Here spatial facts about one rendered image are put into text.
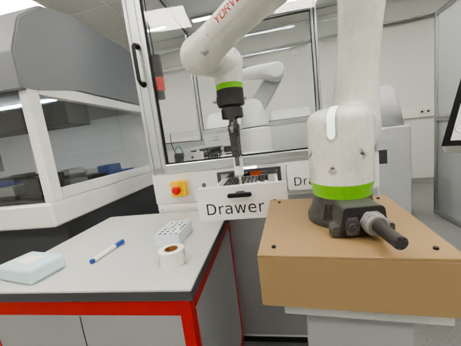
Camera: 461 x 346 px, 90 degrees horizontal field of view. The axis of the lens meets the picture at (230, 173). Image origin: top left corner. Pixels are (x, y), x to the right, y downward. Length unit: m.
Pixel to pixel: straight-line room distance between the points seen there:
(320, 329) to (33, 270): 0.73
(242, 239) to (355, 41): 0.88
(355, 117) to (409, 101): 4.13
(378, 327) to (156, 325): 0.48
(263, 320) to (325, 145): 1.06
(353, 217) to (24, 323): 0.86
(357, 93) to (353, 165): 0.22
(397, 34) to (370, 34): 4.03
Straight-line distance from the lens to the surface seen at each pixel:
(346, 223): 0.49
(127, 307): 0.69
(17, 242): 1.52
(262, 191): 0.73
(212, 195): 0.75
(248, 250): 1.18
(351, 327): 0.62
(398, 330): 0.64
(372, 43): 0.70
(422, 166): 4.76
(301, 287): 0.47
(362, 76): 0.68
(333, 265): 0.45
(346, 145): 0.50
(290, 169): 1.04
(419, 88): 4.69
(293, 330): 1.43
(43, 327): 0.88
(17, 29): 1.32
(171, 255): 0.66
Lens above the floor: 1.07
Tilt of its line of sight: 8 degrees down
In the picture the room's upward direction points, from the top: 7 degrees counter-clockwise
